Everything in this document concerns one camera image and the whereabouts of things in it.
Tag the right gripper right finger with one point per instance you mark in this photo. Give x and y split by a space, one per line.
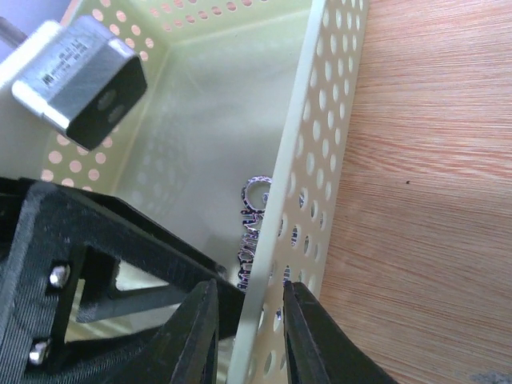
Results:
317 350

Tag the light green plastic basket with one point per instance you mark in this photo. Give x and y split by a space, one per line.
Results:
236 89

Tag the silver spiral ornament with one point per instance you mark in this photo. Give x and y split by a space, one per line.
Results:
251 222

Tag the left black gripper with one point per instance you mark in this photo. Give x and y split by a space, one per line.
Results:
43 310

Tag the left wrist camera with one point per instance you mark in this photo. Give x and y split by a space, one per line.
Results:
80 80

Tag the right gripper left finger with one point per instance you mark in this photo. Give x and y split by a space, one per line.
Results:
185 349

